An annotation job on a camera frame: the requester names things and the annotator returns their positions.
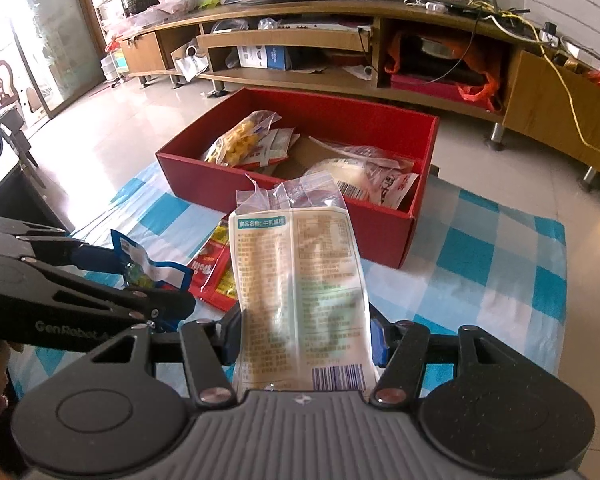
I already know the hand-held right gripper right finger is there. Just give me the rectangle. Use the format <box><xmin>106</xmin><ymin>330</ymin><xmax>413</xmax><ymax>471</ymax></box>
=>
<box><xmin>369</xmin><ymin>304</ymin><xmax>526</xmax><ymax>407</ymax></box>

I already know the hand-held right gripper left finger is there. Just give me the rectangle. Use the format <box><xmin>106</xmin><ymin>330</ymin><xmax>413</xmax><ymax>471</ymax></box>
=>
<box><xmin>90</xmin><ymin>310</ymin><xmax>244</xmax><ymax>407</ymax></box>

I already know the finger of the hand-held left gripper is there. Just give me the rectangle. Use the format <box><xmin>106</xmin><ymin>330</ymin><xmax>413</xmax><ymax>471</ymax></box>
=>
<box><xmin>10</xmin><ymin>230</ymin><xmax>131</xmax><ymax>276</ymax></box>
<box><xmin>22</xmin><ymin>254</ymin><xmax>197</xmax><ymax>335</ymax></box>

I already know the blue snack packet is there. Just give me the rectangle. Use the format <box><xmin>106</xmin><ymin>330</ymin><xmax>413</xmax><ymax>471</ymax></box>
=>
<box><xmin>110</xmin><ymin>229</ymin><xmax>194</xmax><ymax>292</ymax></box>

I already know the clear milk cake packet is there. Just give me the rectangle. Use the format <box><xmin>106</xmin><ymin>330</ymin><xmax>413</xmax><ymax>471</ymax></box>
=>
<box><xmin>228</xmin><ymin>172</ymin><xmax>382</xmax><ymax>394</ymax></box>

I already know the red cardboard box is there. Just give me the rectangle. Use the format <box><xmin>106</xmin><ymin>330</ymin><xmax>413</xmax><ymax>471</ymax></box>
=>
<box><xmin>155</xmin><ymin>86</ymin><xmax>441</xmax><ymax>270</ymax></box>

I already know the waffle packet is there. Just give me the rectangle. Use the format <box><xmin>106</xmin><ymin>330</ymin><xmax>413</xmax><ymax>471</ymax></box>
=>
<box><xmin>203</xmin><ymin>110</ymin><xmax>284</xmax><ymax>169</ymax></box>

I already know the round white bun packet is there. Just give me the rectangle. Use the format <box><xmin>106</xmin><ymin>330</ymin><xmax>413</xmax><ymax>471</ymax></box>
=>
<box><xmin>302</xmin><ymin>144</ymin><xmax>421</xmax><ymax>211</ymax></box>

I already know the red silver snack packet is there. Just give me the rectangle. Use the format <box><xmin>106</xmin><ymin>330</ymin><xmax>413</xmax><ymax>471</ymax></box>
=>
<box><xmin>240</xmin><ymin>127</ymin><xmax>302</xmax><ymax>172</ymax></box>

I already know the red yellow snack packet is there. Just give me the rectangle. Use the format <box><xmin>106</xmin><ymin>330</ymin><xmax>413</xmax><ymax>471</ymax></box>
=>
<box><xmin>187</xmin><ymin>214</ymin><xmax>244</xmax><ymax>314</ymax></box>

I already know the black furniture piece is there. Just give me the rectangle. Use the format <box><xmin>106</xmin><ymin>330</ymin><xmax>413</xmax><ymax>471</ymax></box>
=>
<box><xmin>0</xmin><ymin>157</ymin><xmax>73</xmax><ymax>233</ymax></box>

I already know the blue checkered tablecloth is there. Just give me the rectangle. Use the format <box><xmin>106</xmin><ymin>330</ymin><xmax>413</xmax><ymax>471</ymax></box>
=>
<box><xmin>10</xmin><ymin>160</ymin><xmax>569</xmax><ymax>411</ymax></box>

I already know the red wooden chair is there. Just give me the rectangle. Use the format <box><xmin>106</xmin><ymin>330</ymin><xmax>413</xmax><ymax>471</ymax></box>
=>
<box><xmin>0</xmin><ymin>60</ymin><xmax>25</xmax><ymax>112</ymax></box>

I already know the glass sliding door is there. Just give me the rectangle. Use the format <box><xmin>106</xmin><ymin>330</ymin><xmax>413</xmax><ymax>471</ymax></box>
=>
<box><xmin>7</xmin><ymin>0</ymin><xmax>107</xmax><ymax>117</ymax></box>

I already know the blue white carton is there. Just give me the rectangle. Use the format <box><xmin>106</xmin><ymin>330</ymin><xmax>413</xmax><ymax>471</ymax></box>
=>
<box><xmin>237</xmin><ymin>45</ymin><xmax>292</xmax><ymax>71</ymax></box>

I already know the orange plastic bag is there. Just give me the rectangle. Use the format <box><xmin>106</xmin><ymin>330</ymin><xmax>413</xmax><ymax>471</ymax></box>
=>
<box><xmin>384</xmin><ymin>30</ymin><xmax>504</xmax><ymax>112</ymax></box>

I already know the wooden TV cabinet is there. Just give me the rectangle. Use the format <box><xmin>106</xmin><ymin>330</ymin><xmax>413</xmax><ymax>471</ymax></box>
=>
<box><xmin>117</xmin><ymin>0</ymin><xmax>600</xmax><ymax>196</ymax></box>

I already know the wire shelf rack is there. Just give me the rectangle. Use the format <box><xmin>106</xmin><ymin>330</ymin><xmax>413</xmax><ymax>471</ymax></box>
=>
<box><xmin>92</xmin><ymin>0</ymin><xmax>132</xmax><ymax>82</ymax></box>

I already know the yellow cable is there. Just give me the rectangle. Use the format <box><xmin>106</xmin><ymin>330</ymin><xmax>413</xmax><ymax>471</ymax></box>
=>
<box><xmin>500</xmin><ymin>10</ymin><xmax>600</xmax><ymax>155</ymax></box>

